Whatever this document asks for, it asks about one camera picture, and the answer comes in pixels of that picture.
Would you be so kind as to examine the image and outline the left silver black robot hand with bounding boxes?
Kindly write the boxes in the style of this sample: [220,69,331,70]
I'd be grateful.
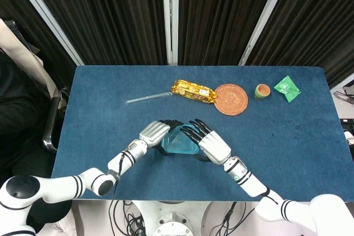
[138,119,185,156]

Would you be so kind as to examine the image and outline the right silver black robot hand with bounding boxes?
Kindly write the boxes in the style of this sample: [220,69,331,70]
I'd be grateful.
[179,118,232,165]

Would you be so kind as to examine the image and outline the blue plastic container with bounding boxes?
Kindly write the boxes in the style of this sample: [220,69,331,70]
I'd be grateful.
[160,126,201,155]

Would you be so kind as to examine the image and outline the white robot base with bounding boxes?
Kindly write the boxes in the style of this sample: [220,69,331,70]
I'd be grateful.
[132,201,214,236]

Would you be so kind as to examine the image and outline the clear plastic tube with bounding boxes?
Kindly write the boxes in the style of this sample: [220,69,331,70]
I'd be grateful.
[124,91,174,106]

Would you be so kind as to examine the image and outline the round woven brown coaster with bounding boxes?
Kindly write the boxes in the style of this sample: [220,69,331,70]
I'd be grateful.
[214,83,249,117]

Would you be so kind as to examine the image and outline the gold foil snack package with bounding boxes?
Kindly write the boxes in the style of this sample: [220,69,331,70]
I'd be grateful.
[170,79,218,105]

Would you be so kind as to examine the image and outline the blue felt table mat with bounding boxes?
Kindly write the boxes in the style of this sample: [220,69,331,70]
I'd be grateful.
[46,65,341,202]

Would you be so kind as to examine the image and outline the small green brown cup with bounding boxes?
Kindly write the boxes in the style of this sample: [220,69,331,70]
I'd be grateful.
[254,83,272,100]

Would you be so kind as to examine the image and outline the green snack sachet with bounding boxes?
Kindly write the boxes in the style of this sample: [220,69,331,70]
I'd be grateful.
[273,75,301,103]

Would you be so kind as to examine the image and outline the black chair armrest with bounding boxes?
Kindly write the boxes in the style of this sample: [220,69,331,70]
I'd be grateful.
[41,87,69,154]

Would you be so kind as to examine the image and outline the black pleated curtain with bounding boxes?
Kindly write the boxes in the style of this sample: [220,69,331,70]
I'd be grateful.
[244,0,354,88]
[23,0,169,66]
[176,0,283,66]
[0,0,77,90]

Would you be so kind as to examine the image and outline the black garment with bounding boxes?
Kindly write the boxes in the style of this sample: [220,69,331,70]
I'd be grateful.
[0,47,73,233]

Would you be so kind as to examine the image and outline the beige cloth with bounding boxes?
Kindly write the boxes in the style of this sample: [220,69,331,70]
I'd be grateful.
[0,18,59,102]

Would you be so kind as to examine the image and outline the black cable with plug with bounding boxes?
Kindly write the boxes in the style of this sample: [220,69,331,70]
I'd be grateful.
[209,201,257,236]

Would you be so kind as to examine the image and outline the black cable bundle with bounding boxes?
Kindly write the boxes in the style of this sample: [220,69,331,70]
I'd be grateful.
[109,200,147,236]

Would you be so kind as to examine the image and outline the white frame post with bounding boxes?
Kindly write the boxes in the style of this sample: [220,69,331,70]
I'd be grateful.
[161,0,180,66]
[238,0,294,66]
[7,0,85,66]

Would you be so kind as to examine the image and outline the black cables on floor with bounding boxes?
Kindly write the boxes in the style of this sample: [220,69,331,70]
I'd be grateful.
[333,81,354,107]

